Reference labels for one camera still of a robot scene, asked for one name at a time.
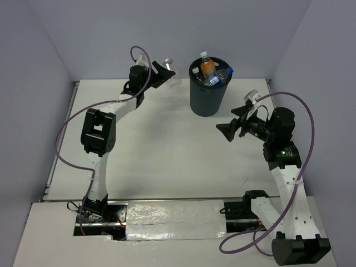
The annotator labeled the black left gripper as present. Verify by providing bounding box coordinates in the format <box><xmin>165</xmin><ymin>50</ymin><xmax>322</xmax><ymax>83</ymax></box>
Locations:
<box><xmin>140</xmin><ymin>61</ymin><xmax>175</xmax><ymax>92</ymax></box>

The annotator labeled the clear plastic bottle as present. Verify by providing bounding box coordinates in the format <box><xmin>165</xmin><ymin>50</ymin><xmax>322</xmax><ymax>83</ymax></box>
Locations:
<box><xmin>161</xmin><ymin>58</ymin><xmax>183</xmax><ymax>89</ymax></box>

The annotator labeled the green label clear bottle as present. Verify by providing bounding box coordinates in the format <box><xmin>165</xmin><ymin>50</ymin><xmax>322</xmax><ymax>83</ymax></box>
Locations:
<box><xmin>191</xmin><ymin>67</ymin><xmax>202</xmax><ymax>83</ymax></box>

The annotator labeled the Pepsi label clear bottle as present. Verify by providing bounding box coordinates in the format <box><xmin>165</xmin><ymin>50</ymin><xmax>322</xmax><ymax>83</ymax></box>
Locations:
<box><xmin>201</xmin><ymin>67</ymin><xmax>234</xmax><ymax>86</ymax></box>

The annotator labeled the orange label juice bottle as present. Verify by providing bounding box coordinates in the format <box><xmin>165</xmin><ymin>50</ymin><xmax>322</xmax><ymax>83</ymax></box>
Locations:
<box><xmin>200</xmin><ymin>51</ymin><xmax>216</xmax><ymax>78</ymax></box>

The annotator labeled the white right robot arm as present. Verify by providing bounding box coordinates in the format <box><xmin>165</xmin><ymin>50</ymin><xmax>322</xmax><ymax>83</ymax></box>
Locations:
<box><xmin>216</xmin><ymin>90</ymin><xmax>331</xmax><ymax>266</ymax></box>

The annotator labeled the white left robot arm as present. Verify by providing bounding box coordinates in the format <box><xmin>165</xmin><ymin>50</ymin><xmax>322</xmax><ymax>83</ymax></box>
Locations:
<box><xmin>81</xmin><ymin>61</ymin><xmax>175</xmax><ymax>222</ymax></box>

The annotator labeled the dark grey plastic bin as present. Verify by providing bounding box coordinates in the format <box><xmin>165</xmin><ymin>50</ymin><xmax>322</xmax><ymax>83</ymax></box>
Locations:
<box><xmin>189</xmin><ymin>58</ymin><xmax>232</xmax><ymax>117</ymax></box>

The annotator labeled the silver foil covered panel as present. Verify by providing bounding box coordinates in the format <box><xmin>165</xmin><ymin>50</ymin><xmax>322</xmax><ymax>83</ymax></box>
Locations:
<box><xmin>125</xmin><ymin>200</ymin><xmax>227</xmax><ymax>241</ymax></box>

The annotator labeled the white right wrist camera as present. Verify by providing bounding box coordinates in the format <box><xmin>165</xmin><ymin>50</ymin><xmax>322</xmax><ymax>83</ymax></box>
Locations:
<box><xmin>244</xmin><ymin>90</ymin><xmax>261</xmax><ymax>120</ymax></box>

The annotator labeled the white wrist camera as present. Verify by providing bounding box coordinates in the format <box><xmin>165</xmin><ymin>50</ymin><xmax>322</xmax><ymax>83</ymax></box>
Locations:
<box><xmin>135</xmin><ymin>53</ymin><xmax>149</xmax><ymax>68</ymax></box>
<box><xmin>244</xmin><ymin>90</ymin><xmax>261</xmax><ymax>120</ymax></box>

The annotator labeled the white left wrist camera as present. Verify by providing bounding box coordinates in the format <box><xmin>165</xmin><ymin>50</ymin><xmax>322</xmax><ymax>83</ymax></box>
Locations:
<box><xmin>135</xmin><ymin>53</ymin><xmax>149</xmax><ymax>68</ymax></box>

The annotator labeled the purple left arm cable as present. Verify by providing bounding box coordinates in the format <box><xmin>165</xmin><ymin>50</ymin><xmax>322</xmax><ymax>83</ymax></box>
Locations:
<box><xmin>55</xmin><ymin>46</ymin><xmax>153</xmax><ymax>236</ymax></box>

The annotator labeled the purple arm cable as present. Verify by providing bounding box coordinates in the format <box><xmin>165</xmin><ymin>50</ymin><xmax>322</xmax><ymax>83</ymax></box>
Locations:
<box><xmin>55</xmin><ymin>46</ymin><xmax>153</xmax><ymax>236</ymax></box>
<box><xmin>219</xmin><ymin>92</ymin><xmax>315</xmax><ymax>257</ymax></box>

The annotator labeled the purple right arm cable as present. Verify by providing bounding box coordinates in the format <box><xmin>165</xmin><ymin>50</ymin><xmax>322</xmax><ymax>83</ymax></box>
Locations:
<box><xmin>219</xmin><ymin>92</ymin><xmax>315</xmax><ymax>257</ymax></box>

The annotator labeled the metal base rail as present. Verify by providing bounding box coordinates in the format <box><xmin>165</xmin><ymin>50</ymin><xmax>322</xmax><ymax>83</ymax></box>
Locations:
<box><xmin>73</xmin><ymin>198</ymin><xmax>262</xmax><ymax>241</ymax></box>

